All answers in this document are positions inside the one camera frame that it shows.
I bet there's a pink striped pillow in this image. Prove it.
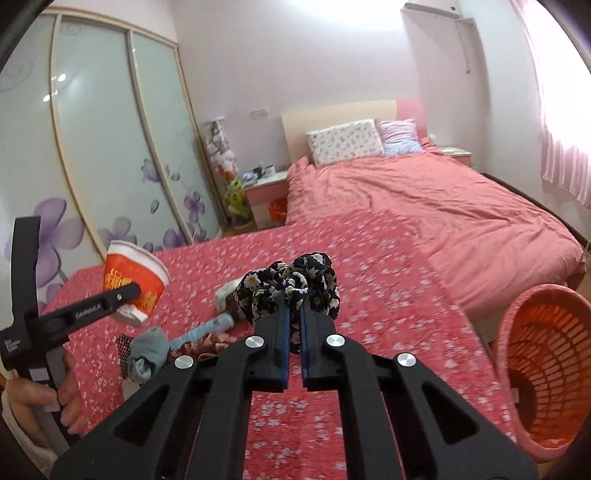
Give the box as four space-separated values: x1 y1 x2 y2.
376 117 424 158

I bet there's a white floral pillow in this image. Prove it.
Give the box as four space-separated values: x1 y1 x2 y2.
306 119 385 168

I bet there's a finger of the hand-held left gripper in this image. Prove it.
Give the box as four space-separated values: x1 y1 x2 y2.
41 282 143 335

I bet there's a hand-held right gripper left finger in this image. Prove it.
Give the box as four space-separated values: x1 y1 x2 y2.
50 302 291 480

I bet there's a black floral cloth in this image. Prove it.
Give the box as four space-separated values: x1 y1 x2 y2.
235 251 341 354

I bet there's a yellow green plush toy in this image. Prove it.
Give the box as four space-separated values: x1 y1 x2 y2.
226 178 252 217

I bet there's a pink white nightstand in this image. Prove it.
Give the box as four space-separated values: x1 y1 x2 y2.
244 168 291 229

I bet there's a white standing air conditioner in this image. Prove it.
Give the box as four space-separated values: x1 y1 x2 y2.
400 2 483 139

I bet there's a dark wooden bed frame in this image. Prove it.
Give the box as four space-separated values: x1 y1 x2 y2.
480 172 591 278

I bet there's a red white paper cup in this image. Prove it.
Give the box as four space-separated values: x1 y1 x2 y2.
104 240 171 328

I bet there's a floral glass sliding wardrobe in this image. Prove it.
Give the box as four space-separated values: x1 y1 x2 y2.
0 11 222 315

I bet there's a red floral blanket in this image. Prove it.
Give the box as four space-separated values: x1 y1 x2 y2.
37 210 518 480

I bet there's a person's left hand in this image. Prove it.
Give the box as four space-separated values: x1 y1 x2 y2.
7 353 86 435

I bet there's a beige pink headboard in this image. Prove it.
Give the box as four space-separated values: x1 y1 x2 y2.
281 98 428 167

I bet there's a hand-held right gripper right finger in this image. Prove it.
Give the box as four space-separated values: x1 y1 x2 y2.
300 302 540 480

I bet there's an artificial flower bouquet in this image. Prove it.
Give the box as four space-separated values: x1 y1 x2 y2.
205 119 238 176

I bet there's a bed with pink duvet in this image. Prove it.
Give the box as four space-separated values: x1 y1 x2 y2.
286 148 587 319

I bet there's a black mesh cloth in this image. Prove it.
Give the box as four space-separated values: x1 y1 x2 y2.
115 335 132 370

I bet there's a person's left forearm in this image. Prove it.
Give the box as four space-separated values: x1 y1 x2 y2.
0 392 54 476

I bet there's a small white bedside table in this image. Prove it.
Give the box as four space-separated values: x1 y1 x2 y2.
436 145 474 169

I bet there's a pink curtain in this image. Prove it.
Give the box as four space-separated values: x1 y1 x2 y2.
510 0 591 208

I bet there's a grey blue sock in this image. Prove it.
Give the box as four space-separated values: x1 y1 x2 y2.
127 327 172 384

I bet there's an orange plastic basket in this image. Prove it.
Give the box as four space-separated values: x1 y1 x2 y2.
490 284 591 464

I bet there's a white sock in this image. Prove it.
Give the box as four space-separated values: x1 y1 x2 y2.
215 277 245 312

